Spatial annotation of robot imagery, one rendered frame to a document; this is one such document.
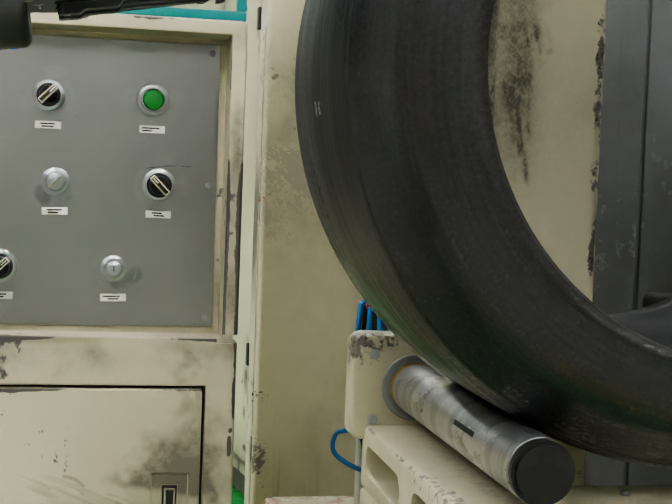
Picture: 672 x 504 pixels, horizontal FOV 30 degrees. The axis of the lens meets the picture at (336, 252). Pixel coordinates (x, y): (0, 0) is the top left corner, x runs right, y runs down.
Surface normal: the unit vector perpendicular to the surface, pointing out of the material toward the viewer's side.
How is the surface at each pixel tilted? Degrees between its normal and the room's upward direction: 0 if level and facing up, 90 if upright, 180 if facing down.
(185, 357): 90
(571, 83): 90
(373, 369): 90
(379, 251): 116
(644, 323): 80
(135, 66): 90
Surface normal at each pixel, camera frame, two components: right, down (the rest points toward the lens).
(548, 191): 0.18, 0.06
